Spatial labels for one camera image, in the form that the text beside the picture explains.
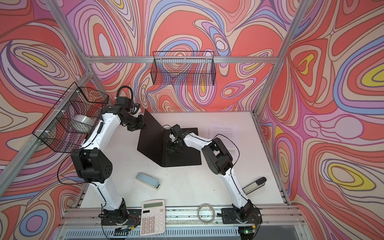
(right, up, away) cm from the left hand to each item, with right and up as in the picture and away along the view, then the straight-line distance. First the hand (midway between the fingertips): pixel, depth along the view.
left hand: (148, 124), depth 87 cm
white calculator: (+7, -46, -15) cm, 49 cm away
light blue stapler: (+2, -31, -5) cm, 32 cm away
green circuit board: (-9, -53, -15) cm, 56 cm away
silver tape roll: (-28, +2, -13) cm, 31 cm away
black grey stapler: (+60, -33, -7) cm, 69 cm away
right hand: (+11, -19, +9) cm, 24 cm away
